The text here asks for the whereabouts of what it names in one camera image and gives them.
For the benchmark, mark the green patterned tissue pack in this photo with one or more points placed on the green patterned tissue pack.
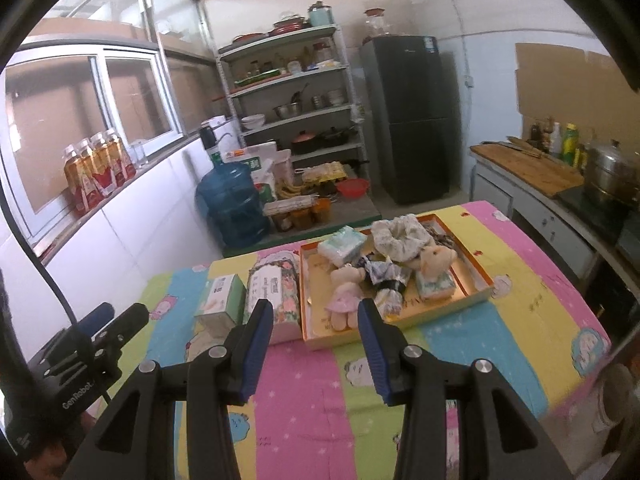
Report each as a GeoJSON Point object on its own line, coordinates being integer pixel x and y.
{"type": "Point", "coordinates": [436, 286]}
{"type": "Point", "coordinates": [342, 246]}

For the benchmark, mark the cartoon striped bed sheet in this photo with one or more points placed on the cartoon striped bed sheet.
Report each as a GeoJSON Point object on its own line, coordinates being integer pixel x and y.
{"type": "Point", "coordinates": [310, 390]}

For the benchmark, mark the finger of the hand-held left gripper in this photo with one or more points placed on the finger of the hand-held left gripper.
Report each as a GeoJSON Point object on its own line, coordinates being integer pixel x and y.
{"type": "Point", "coordinates": [125, 325]}
{"type": "Point", "coordinates": [97, 317]}

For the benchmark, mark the red colander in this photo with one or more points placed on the red colander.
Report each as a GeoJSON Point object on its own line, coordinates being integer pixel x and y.
{"type": "Point", "coordinates": [353, 189]}

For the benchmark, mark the floral tissue box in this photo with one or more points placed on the floral tissue box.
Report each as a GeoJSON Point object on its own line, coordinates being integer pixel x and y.
{"type": "Point", "coordinates": [287, 285]}

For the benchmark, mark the red lidded pot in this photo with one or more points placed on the red lidded pot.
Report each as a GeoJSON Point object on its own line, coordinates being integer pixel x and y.
{"type": "Point", "coordinates": [289, 24]}

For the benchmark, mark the green white carton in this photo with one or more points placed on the green white carton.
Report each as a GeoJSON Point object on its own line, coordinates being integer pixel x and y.
{"type": "Point", "coordinates": [220, 300]}

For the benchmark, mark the small jar with red lid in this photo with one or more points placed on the small jar with red lid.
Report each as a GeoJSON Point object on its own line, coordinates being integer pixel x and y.
{"type": "Point", "coordinates": [322, 52]}

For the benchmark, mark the blue water jug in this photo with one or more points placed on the blue water jug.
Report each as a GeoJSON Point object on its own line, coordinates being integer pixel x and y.
{"type": "Point", "coordinates": [232, 205]}

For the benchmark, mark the leopard print scrunchie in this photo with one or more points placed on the leopard print scrunchie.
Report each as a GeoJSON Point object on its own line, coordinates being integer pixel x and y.
{"type": "Point", "coordinates": [442, 241]}

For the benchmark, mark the red clay pot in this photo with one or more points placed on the red clay pot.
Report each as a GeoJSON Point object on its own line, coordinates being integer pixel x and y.
{"type": "Point", "coordinates": [304, 142]}

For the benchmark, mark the black cooktop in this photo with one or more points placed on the black cooktop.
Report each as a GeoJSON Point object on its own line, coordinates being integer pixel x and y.
{"type": "Point", "coordinates": [590, 207]}

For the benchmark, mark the cardboard sheet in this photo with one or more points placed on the cardboard sheet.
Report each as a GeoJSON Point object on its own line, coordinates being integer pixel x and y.
{"type": "Point", "coordinates": [565, 85]}

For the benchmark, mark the sliding window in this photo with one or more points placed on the sliding window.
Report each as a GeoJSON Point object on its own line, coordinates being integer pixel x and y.
{"type": "Point", "coordinates": [130, 100]}

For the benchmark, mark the cream lace cloth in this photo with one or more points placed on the cream lace cloth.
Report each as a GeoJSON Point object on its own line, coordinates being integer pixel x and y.
{"type": "Point", "coordinates": [385, 240]}

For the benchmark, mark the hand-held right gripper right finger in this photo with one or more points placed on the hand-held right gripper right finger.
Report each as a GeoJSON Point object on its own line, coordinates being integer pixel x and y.
{"type": "Point", "coordinates": [375, 355]}

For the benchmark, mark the low green table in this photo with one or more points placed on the low green table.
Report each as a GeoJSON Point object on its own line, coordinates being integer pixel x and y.
{"type": "Point", "coordinates": [360, 210]}

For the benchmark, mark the white metal shelf rack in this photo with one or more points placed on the white metal shelf rack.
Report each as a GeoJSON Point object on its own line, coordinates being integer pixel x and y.
{"type": "Point", "coordinates": [280, 42]}

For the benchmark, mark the black white water pump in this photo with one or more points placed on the black white water pump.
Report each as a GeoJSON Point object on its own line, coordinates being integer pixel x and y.
{"type": "Point", "coordinates": [210, 140]}

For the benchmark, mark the black wok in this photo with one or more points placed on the black wok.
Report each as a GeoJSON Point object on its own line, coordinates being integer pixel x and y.
{"type": "Point", "coordinates": [337, 137]}

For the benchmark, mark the orange juice bottle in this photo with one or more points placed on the orange juice bottle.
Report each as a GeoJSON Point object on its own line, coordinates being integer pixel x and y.
{"type": "Point", "coordinates": [109, 165]}
{"type": "Point", "coordinates": [122, 157]}
{"type": "Point", "coordinates": [77, 182]}
{"type": "Point", "coordinates": [94, 172]}

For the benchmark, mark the orange sauce jar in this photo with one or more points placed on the orange sauce jar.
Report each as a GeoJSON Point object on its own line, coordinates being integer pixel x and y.
{"type": "Point", "coordinates": [302, 219]}
{"type": "Point", "coordinates": [322, 212]}

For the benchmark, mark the dark refrigerator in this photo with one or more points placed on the dark refrigerator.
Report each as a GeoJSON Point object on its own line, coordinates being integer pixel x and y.
{"type": "Point", "coordinates": [410, 120]}

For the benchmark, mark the dark sauce jar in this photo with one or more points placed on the dark sauce jar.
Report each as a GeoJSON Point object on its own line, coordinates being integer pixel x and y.
{"type": "Point", "coordinates": [282, 221]}

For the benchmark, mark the teal enamel pot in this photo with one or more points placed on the teal enamel pot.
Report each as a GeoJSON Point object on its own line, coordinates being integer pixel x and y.
{"type": "Point", "coordinates": [320, 15]}

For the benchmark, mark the grey kitchen cabinet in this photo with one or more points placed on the grey kitchen cabinet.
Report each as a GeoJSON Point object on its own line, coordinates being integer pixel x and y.
{"type": "Point", "coordinates": [500, 195]}

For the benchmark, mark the white bucket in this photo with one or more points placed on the white bucket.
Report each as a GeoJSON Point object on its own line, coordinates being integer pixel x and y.
{"type": "Point", "coordinates": [615, 400]}

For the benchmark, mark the green tray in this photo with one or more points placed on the green tray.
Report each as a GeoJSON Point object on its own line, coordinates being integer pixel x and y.
{"type": "Point", "coordinates": [257, 77]}

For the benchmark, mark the red flat pan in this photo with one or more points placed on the red flat pan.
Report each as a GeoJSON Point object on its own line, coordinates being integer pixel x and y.
{"type": "Point", "coordinates": [247, 39]}

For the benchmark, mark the green bottle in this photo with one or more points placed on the green bottle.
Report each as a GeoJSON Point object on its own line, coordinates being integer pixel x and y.
{"type": "Point", "coordinates": [571, 142]}

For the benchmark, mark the white flour bag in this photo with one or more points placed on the white flour bag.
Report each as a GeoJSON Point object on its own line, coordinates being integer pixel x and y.
{"type": "Point", "coordinates": [257, 165]}

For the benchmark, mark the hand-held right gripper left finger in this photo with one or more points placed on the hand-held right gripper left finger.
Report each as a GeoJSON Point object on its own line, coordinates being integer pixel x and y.
{"type": "Point", "coordinates": [257, 350]}

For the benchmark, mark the steel mixing bowl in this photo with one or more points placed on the steel mixing bowl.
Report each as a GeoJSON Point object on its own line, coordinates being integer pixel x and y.
{"type": "Point", "coordinates": [287, 110]}

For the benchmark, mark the beige teddy bear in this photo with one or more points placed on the beige teddy bear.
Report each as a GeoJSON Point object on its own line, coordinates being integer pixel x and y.
{"type": "Point", "coordinates": [435, 260]}

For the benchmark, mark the orange cardboard box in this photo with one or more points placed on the orange cardboard box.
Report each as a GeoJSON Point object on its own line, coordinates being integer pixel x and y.
{"type": "Point", "coordinates": [320, 315]}

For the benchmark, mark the kitchen knife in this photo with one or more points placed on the kitchen knife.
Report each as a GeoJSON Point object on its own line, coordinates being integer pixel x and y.
{"type": "Point", "coordinates": [525, 146]}

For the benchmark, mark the stacked steel bowls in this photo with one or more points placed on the stacked steel bowls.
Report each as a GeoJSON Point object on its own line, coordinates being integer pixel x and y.
{"type": "Point", "coordinates": [328, 98]}

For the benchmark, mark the yellow label bottle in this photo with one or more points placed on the yellow label bottle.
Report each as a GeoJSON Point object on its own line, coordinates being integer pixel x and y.
{"type": "Point", "coordinates": [581, 156]}

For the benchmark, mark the clear noodle pack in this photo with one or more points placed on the clear noodle pack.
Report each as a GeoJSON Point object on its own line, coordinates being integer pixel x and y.
{"type": "Point", "coordinates": [287, 206]}

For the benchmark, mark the white bowls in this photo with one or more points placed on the white bowls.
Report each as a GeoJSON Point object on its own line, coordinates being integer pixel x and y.
{"type": "Point", "coordinates": [253, 122]}

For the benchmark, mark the blue white bag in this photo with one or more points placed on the blue white bag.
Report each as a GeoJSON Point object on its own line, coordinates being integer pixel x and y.
{"type": "Point", "coordinates": [375, 270]}

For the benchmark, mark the white bottle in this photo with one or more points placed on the white bottle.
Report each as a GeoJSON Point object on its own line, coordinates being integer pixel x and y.
{"type": "Point", "coordinates": [555, 140]}

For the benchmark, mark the steel pot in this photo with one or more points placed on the steel pot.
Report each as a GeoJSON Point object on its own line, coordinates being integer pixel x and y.
{"type": "Point", "coordinates": [610, 167]}

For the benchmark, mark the dark sauce bottle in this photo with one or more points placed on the dark sauce bottle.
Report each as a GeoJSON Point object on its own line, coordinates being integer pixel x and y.
{"type": "Point", "coordinates": [547, 130]}
{"type": "Point", "coordinates": [536, 132]}

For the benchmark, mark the wooden cutting board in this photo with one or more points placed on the wooden cutting board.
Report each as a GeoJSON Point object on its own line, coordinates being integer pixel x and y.
{"type": "Point", "coordinates": [535, 170]}

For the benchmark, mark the glass jar with red lid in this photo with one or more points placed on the glass jar with red lid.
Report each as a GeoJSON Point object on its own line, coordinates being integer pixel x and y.
{"type": "Point", "coordinates": [376, 25]}

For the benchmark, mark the bananas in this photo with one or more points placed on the bananas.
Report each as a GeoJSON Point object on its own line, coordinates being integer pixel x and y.
{"type": "Point", "coordinates": [291, 190]}

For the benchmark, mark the yellow white bag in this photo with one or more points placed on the yellow white bag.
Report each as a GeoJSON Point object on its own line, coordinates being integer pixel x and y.
{"type": "Point", "coordinates": [390, 300]}

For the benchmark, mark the clear drinking glass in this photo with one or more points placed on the clear drinking glass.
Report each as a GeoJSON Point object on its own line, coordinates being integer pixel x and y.
{"type": "Point", "coordinates": [139, 152]}

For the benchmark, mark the person's left hand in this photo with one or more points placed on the person's left hand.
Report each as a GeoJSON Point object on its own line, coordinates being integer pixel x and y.
{"type": "Point", "coordinates": [50, 462]}

